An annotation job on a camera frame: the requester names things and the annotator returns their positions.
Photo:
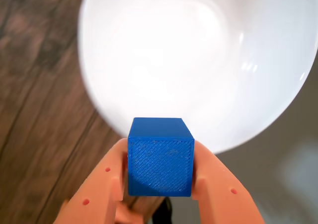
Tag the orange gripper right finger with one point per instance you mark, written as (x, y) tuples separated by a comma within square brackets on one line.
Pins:
[(221, 196)]

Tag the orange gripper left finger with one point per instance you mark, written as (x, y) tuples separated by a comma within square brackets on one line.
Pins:
[(99, 191)]

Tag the blue cube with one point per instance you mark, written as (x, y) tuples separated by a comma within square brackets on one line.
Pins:
[(160, 167)]

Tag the white bowl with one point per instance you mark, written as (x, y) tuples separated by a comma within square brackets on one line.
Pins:
[(188, 60)]

